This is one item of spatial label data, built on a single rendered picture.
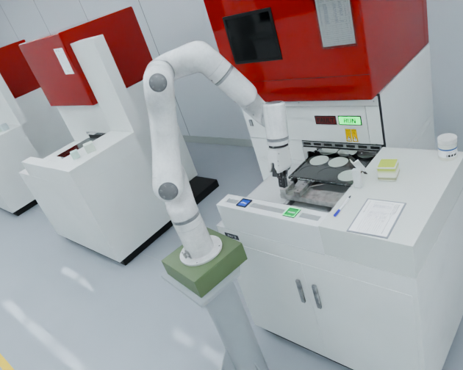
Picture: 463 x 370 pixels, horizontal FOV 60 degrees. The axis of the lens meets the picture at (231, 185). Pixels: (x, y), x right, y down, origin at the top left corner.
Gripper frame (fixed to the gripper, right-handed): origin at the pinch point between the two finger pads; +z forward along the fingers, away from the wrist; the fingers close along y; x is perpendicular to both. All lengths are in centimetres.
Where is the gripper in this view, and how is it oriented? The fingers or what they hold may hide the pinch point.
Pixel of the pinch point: (282, 182)
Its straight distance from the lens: 159.3
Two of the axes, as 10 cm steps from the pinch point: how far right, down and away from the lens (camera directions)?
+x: 7.3, 1.2, -6.7
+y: -6.6, 3.5, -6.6
